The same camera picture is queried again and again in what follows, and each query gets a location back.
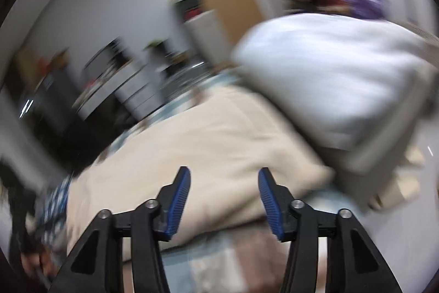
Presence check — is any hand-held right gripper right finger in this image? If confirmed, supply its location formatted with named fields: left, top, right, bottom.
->
left=258, top=167, right=403, bottom=293

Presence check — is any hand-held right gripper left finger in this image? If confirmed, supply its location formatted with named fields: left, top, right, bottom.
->
left=51, top=166, right=192, bottom=293

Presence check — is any cream ribbed sweater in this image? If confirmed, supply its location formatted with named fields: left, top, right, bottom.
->
left=65, top=85, right=336, bottom=246

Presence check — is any person's left hand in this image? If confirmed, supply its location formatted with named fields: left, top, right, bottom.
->
left=20, top=244, right=60, bottom=277

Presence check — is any blue plaid cloth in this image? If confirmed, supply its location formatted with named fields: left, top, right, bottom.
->
left=37, top=174, right=75, bottom=239

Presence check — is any beige checked bed blanket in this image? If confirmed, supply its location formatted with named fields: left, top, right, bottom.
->
left=103, top=73, right=348, bottom=293

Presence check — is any white desk with drawers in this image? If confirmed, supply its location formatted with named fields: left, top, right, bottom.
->
left=74, top=58, right=166, bottom=122

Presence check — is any silver suitcase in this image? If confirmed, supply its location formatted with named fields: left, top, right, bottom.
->
left=161, top=61, right=210, bottom=92

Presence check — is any white rolled blanket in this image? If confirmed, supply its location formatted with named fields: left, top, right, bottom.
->
left=231, top=13, right=433, bottom=150

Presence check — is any black wrapped bouquet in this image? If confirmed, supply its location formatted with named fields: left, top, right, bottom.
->
left=144, top=37, right=173, bottom=74

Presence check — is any open cardboard box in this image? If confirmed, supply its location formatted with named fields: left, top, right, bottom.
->
left=37, top=50, right=70, bottom=74

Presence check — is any grey arched mirror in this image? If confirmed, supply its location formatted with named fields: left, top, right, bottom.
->
left=82, top=38, right=128, bottom=74

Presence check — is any stack of black shoe boxes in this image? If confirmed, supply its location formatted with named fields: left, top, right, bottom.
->
left=175, top=0, right=207, bottom=23

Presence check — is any purple cloth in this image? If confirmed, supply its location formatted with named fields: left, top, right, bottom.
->
left=343, top=0, right=390, bottom=21

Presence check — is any grey upholstered bed frame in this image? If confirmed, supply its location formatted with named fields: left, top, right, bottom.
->
left=322, top=66, right=439, bottom=177

